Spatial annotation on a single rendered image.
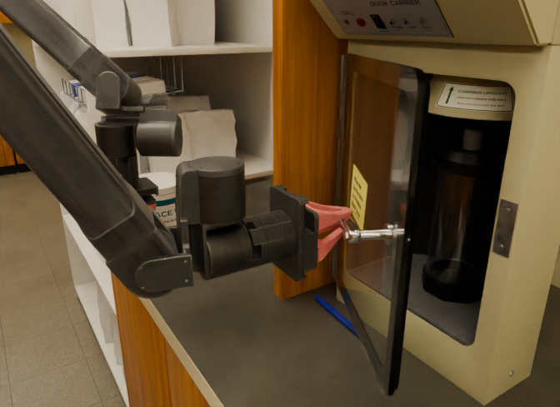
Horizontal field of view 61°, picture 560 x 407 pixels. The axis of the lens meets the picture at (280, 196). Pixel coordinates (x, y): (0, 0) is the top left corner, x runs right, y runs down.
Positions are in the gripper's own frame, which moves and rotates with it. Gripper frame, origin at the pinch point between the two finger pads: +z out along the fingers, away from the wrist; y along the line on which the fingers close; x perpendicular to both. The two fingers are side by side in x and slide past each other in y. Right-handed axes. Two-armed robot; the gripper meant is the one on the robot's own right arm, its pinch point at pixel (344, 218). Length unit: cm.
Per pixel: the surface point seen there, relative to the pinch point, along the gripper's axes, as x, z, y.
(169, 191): 55, -5, -12
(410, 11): -0.5, 7.9, 24.6
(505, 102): -6.6, 19.6, 13.9
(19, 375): 158, -46, -119
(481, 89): -4.1, 17.9, 15.3
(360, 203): 4.6, 6.5, -0.7
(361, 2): 6.7, 6.5, 25.8
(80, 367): 150, -23, -119
